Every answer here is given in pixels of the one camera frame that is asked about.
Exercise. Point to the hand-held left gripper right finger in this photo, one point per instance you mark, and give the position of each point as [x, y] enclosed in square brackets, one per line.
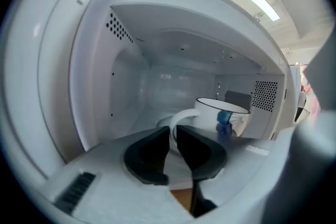
[204, 157]

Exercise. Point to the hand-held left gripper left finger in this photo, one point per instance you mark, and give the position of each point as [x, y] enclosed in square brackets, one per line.
[143, 157]

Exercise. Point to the white cup with dark rim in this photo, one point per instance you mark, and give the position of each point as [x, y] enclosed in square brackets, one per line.
[207, 116]

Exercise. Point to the white microwave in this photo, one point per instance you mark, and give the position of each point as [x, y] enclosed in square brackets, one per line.
[105, 65]

